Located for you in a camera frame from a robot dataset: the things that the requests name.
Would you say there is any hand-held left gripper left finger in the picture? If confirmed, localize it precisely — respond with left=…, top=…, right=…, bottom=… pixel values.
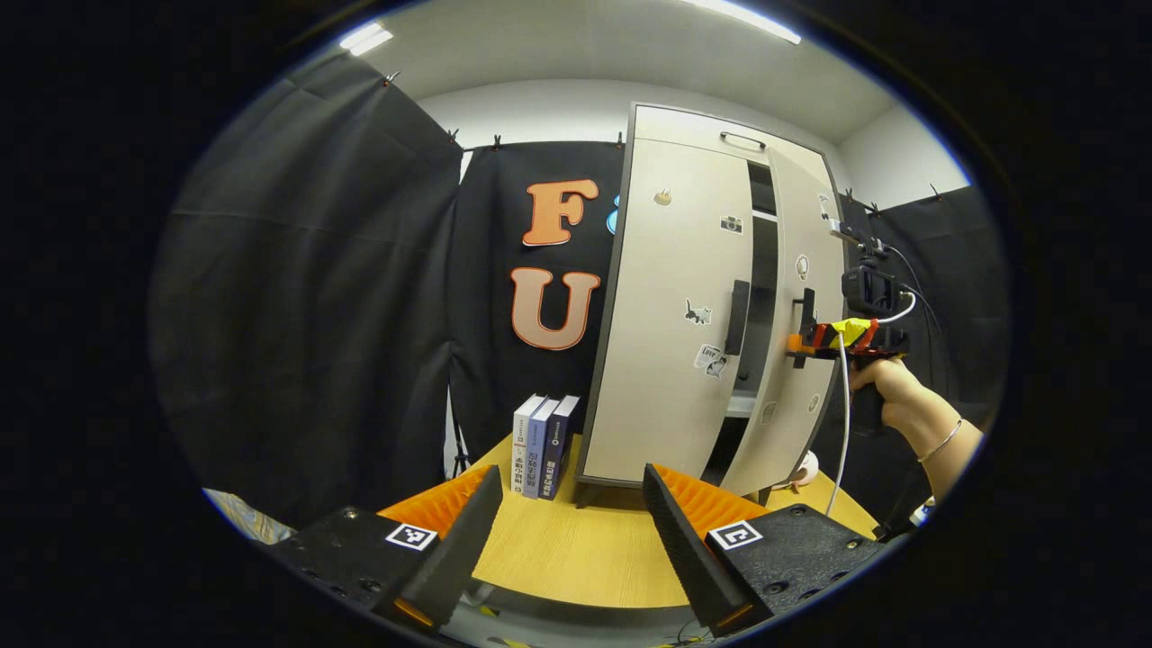
left=270, top=465, right=503, bottom=635

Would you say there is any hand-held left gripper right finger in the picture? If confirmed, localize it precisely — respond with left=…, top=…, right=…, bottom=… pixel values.
left=642, top=463, right=887, bottom=638

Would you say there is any beige cabinet door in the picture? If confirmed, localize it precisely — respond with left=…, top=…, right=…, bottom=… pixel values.
left=720, top=148, right=847, bottom=498
left=580, top=137, right=755, bottom=487

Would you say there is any beige double-door shoe cabinet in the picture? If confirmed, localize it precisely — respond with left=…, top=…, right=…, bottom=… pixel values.
left=576, top=102, right=847, bottom=500

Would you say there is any black backdrop stand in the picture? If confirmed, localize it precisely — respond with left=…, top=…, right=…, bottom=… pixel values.
left=447, top=387, right=473, bottom=478

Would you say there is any light blue book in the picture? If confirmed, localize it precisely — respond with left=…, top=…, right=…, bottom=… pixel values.
left=524, top=398, right=561, bottom=499

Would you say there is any dark blue book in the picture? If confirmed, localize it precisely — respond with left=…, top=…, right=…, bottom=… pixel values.
left=540, top=394, right=581, bottom=501

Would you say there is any pale patterned cloth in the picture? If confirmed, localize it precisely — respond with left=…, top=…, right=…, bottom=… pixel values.
left=202, top=488, right=293, bottom=546

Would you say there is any black backdrop cloth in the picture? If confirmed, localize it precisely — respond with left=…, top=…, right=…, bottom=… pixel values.
left=148, top=54, right=1009, bottom=532

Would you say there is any long ceiling light panel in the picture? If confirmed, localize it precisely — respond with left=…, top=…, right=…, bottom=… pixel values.
left=679, top=0, right=802, bottom=46

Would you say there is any small ceiling light panel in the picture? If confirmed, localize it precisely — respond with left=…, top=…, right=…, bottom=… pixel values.
left=339, top=22, right=394, bottom=57

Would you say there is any white cable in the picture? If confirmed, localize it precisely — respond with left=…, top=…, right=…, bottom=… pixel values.
left=826, top=292, right=917, bottom=517

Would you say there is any thin silver bracelet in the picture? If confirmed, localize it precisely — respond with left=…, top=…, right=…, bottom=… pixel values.
left=916, top=417, right=966, bottom=465

